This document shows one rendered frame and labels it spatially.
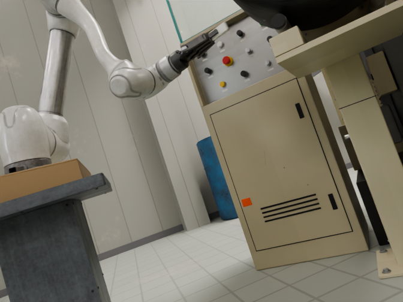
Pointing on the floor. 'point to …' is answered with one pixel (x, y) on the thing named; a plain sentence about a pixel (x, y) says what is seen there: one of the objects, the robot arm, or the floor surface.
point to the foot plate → (387, 264)
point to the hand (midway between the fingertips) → (219, 31)
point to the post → (371, 144)
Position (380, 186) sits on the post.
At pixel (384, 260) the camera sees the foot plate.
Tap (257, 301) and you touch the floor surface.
